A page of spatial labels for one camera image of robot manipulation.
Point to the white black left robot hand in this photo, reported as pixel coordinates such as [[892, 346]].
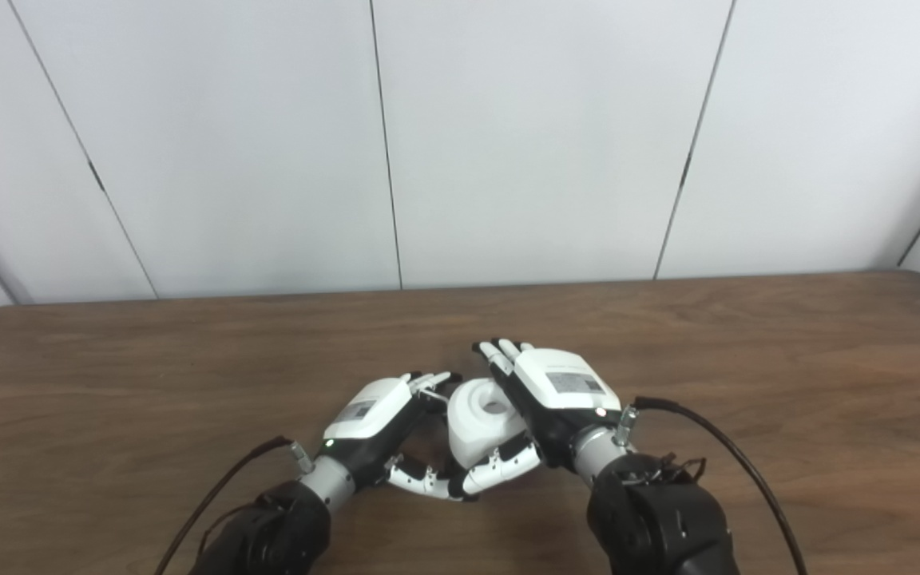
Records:
[[372, 415]]

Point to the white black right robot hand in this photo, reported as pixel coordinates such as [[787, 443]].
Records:
[[560, 387]]

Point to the round white plastic piece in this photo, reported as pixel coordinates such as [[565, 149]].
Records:
[[480, 419]]

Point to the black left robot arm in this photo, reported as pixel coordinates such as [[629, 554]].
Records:
[[276, 531]]

